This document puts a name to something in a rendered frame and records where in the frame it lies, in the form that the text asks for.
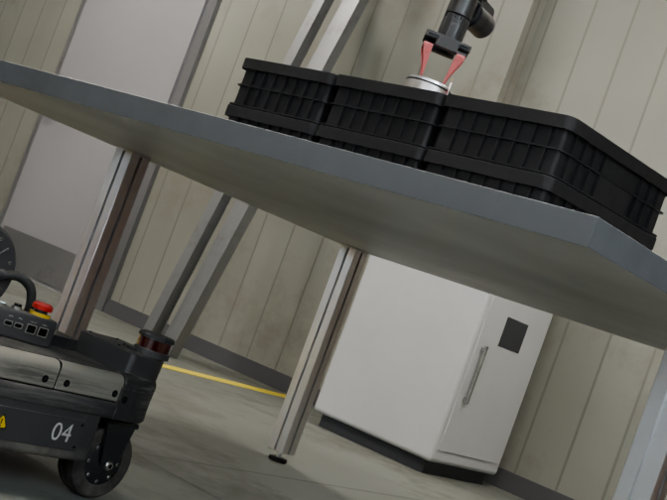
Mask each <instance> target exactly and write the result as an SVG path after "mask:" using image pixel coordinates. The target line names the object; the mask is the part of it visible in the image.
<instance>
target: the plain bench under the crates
mask: <svg viewBox="0 0 667 500"><path fill-rule="evenodd" d="M0 97H2V98H5V99H7V100H9V101H11V102H14V103H16V104H18V105H21V106H23V107H25V108H28V109H30V110H32V111H35V112H37V113H39V114H42V115H44V116H46V117H48V118H51V119H53V120H55V121H58V122H60V123H62V124H65V125H67V126H68V127H71V128H73V129H75V130H78V131H80V132H82V133H85V134H87V135H89V136H91V137H94V138H96V139H98V140H101V141H103V142H105V143H108V144H110V145H112V146H115V147H117V149H116V151H115V154H114V156H113V159H112V162H111V164H110V167H109V170H108V172H107V175H106V178H105V180H104V183H103V186H102V188H101V191H100V194H99V196H98V199H97V202H96V204H95V207H94V210H93V212H92V215H91V218H90V219H89V222H88V225H87V227H86V230H85V233H84V235H83V238H82V241H81V243H80V246H79V249H78V251H77V254H76V257H75V259H74V262H73V265H72V267H71V270H70V273H69V275H68V278H67V282H66V285H65V288H64V290H63V293H62V296H61V298H60V301H59V303H58V306H57V309H56V311H55V314H54V317H53V320H54V321H55V322H56V323H57V324H58V325H57V328H56V330H58V331H60V332H62V333H64V334H67V335H69V336H71V337H73V338H75V339H78V337H79V335H80V332H81V331H82V330H86V329H87V327H88V324H89V321H90V319H91V316H92V313H93V311H94V308H95V305H96V303H97V300H98V297H99V295H100V292H101V289H102V287H103V284H104V281H105V279H106V276H107V273H108V271H109V268H110V265H111V263H112V260H113V257H114V255H115V252H116V249H117V247H118V244H119V241H120V239H121V236H122V233H123V231H124V228H125V225H126V223H127V220H128V217H129V215H130V212H131V209H132V207H133V204H134V201H135V199H136V196H137V193H138V191H139V188H140V185H141V183H142V181H143V178H144V176H145V173H146V170H147V168H148V165H149V162H152V163H154V164H156V165H159V166H161V167H163V168H165V169H168V170H170V171H172V172H175V173H177V174H179V175H182V176H184V177H186V178H189V179H191V180H193V181H196V182H198V183H200V184H203V185H205V186H207V187H209V188H213V189H215V190H218V191H220V192H222V193H225V194H227V195H229V196H232V197H234V198H236V199H239V200H241V201H243V202H245V203H248V204H250V205H252V206H255V207H257V208H259V209H262V210H264V211H266V212H269V213H271V214H273V215H276V216H278V217H280V218H283V219H285V220H287V221H289V222H292V223H294V224H296V225H299V226H301V227H303V228H306V229H308V230H310V231H313V232H315V233H317V234H320V235H322V236H324V237H326V238H328V239H330V240H332V241H335V242H337V243H339V244H341V246H340V249H339V252H338V254H337V257H336V260H335V262H334V265H333V270H332V272H331V275H330V278H329V281H328V283H327V286H326V289H325V291H324V294H323V297H322V300H321V302H320V305H319V308H318V311H317V313H316V316H315V319H314V321H313V324H312V327H311V330H310V332H309V335H308V338H307V340H306V343H305V346H304V349H303V351H302V354H301V357H300V360H299V362H298V365H297V368H296V370H295V373H294V376H293V379H292V381H291V384H290V387H289V390H288V392H287V395H286V398H285V400H284V403H283V406H282V409H281V411H280V414H279V417H278V419H277V422H276V425H275V428H274V430H273V433H272V435H271V438H270V440H269V443H268V447H270V448H272V449H275V450H276V451H278V453H277V455H276V454H272V453H270V454H269V456H268V457H269V458H270V459H271V460H274V461H276V462H279V463H282V464H286V463H287V459H286V458H284V457H281V456H282V453H283V454H289V455H294V454H295V452H296V449H297V446H298V443H299V441H300V438H301V435H302V433H303V430H304V427H305V424H306V422H307V419H308V416H309V413H310V411H311V408H312V405H313V403H314V401H315V398H316V395H317V393H318V390H319V387H320V384H321V382H322V379H323V376H324V373H325V371H326V368H327V365H328V363H329V360H330V357H331V354H332V352H333V349H334V344H335V342H336V339H337V336H338V334H339V331H340V328H341V325H342V323H343V320H344V317H345V314H346V312H347V309H348V306H349V303H350V301H351V298H352V295H353V293H354V290H355V287H356V284H357V282H358V279H359V276H360V273H361V271H362V268H363V265H364V263H365V260H366V257H367V255H368V254H370V255H373V256H376V257H379V258H382V259H385V260H388V261H391V262H394V263H397V264H400V265H403V266H406V267H409V268H412V269H415V270H418V271H421V272H424V273H428V274H431V275H434V276H437V277H440V278H443V279H446V280H449V281H452V282H455V283H458V284H461V285H464V286H467V287H470V288H473V289H476V290H479V291H482V292H486V293H489V294H492V295H495V296H498V297H501V298H504V299H507V300H510V301H513V302H516V303H518V304H521V305H524V306H527V307H530V308H533V309H536V310H539V311H543V312H546V313H551V314H554V315H557V316H560V317H563V318H566V319H569V320H572V321H575V322H578V323H581V324H584V325H587V326H590V327H593V328H596V329H599V330H603V331H606V332H609V333H612V334H615V335H618V336H621V337H624V338H627V339H630V340H633V341H636V342H639V343H642V344H645V345H648V346H651V347H654V348H657V349H661V350H664V351H665V352H664V354H663V357H662V360H661V363H660V366H659V369H658V371H657V374H656V377H655V380H654V383H653V385H652V388H651V391H650V394H649V397H648V399H647V402H646V405H645V408H644V411H643V414H642V416H641V419H640V422H639V425H638V428H637V430H636V433H635V436H634V439H633V442H632V445H631V447H630V450H629V453H628V456H627V459H626V461H625V464H624V467H623V469H622V472H621V474H620V477H619V480H618V483H617V486H616V489H615V491H614V494H613V497H612V500H664V499H665V496H666V494H667V261H666V260H665V259H663V258H662V257H660V256H659V255H657V254H655V253H654V252H652V251H651V250H649V249H648V248H646V247H645V246H643V245H641V244H640V243H638V242H637V241H635V240H634V239H632V238H630V237H629V236H627V235H626V234H624V233H623V232H621V231H620V230H618V229H616V228H615V227H613V226H612V225H610V224H609V223H607V222H606V221H604V220H602V219H601V218H599V217H598V216H594V215H590V214H586V213H583V212H579V211H575V210H571V209H567V208H565V207H561V206H557V205H553V204H549V203H546V202H542V201H538V200H534V199H530V198H527V197H523V196H519V195H515V194H511V193H508V192H504V191H500V190H496V189H492V188H488V187H482V186H478V185H474V184H470V183H467V182H463V181H459V180H455V179H451V178H448V177H444V176H440V175H436V174H432V173H429V172H425V171H421V170H417V169H413V168H410V167H406V166H402V165H398V164H394V163H391V162H387V161H383V160H379V159H375V158H371V157H368V156H364V155H360V154H356V153H353V152H350V151H346V150H342V149H338V148H334V147H331V146H327V145H323V144H319V143H315V142H312V141H308V140H304V139H300V138H296V137H293V136H289V135H285V134H281V133H277V132H274V131H270V130H266V129H262V128H258V127H254V126H251V125H247V124H243V123H239V122H235V121H232V120H228V119H224V118H220V117H216V116H213V115H209V114H205V113H201V112H197V111H194V110H190V109H187V108H183V107H179V106H176V105H172V104H168V103H164V102H160V101H157V100H153V99H149V98H145V97H141V96H138V95H134V94H130V93H126V92H122V91H118V90H115V89H111V88H107V87H103V86H99V85H96V84H92V83H88V82H84V81H80V80H77V79H73V78H69V77H65V76H61V75H58V74H54V73H50V72H46V71H42V70H39V69H35V68H31V67H27V66H23V65H20V64H16V63H12V62H5V61H1V60H0Z"/></svg>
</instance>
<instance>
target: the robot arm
mask: <svg viewBox="0 0 667 500"><path fill-rule="evenodd" d="M493 15H494V9H493V8H492V6H491V5H490V4H489V3H488V2H487V0H450V3H449V5H448V8H447V10H446V13H445V15H444V18H443V20H442V22H441V25H440V27H439V30H438V32H435V31H433V30H430V29H427V31H426V33H425V36H424V38H423V40H422V41H423V42H424V43H423V45H422V48H421V70H420V75H423V72H424V70H425V67H426V64H427V61H428V58H429V55H430V53H431V52H433V53H436V54H438V55H441V56H443V57H445V58H448V59H450V60H452V59H454V60H453V62H452V64H451V66H450V68H449V70H448V73H447V75H446V77H445V79H444V81H443V85H445V84H446V82H447V81H448V79H449V78H450V77H451V76H452V75H453V73H454V72H455V71H456V70H457V69H458V68H459V67H460V66H461V65H462V64H463V62H464V61H465V59H466V58H467V55H469V53H470V50H471V46H469V45H467V44H464V43H462V41H463V39H464V37H465V34H466V32H467V30H468V31H469V32H471V33H472V34H473V35H474V36H475V37H476V38H478V39H483V38H486V37H487V36H489V35H490V34H491V33H492V31H493V29H494V27H495V21H494V19H493ZM455 55H456V56H455ZM454 57H455V58H454Z"/></svg>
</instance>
